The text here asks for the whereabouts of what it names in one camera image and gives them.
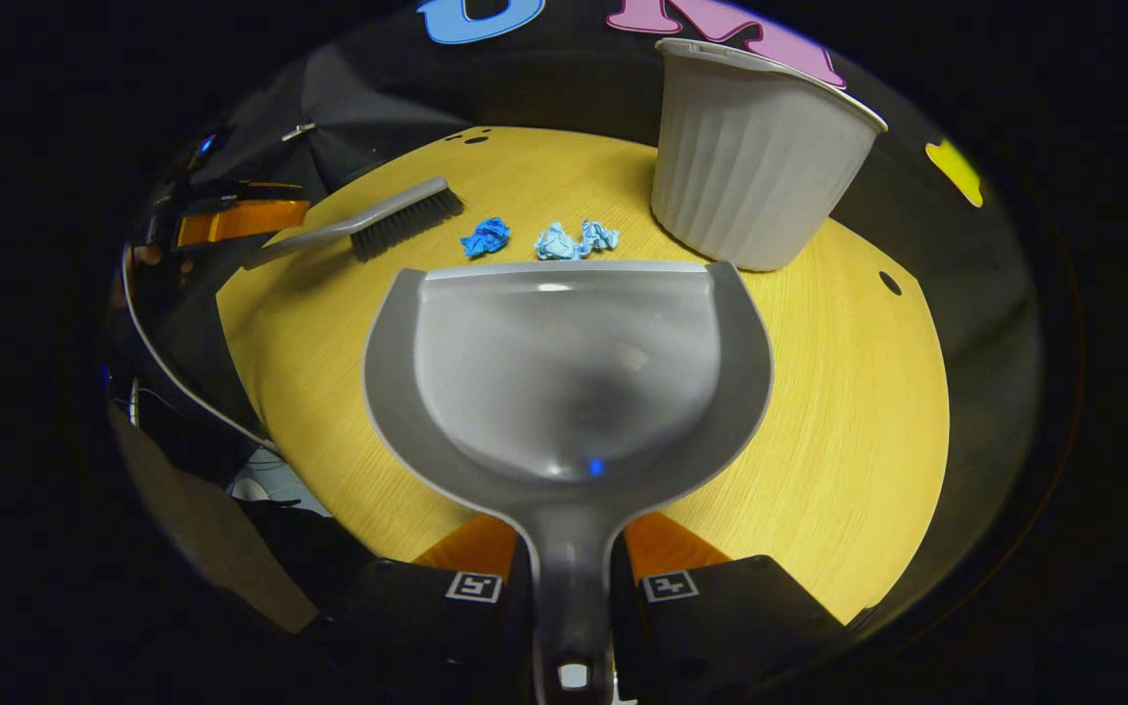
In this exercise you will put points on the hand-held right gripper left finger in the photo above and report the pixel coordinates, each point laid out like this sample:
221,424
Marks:
427,627

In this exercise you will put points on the wooden desktop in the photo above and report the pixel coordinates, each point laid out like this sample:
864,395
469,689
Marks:
848,411

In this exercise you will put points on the light blue paper ball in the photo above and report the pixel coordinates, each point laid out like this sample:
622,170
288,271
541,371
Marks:
557,242
598,238

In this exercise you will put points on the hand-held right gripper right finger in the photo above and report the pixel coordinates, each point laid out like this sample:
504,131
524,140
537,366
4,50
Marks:
721,627

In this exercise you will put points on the grey dustpan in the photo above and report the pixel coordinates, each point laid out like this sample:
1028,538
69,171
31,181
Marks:
574,392

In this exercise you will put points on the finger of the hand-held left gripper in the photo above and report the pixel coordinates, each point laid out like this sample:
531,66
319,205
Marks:
251,189
241,220

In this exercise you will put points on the small grey broom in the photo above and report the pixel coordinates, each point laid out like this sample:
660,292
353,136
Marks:
398,220

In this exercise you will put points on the black backdrop cloth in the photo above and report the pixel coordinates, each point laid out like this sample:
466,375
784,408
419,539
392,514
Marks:
544,88

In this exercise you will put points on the grey ribbed garbage bin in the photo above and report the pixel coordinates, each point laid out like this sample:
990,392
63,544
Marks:
750,166

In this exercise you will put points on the dark blue paper ball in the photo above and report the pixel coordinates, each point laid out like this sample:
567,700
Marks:
486,238

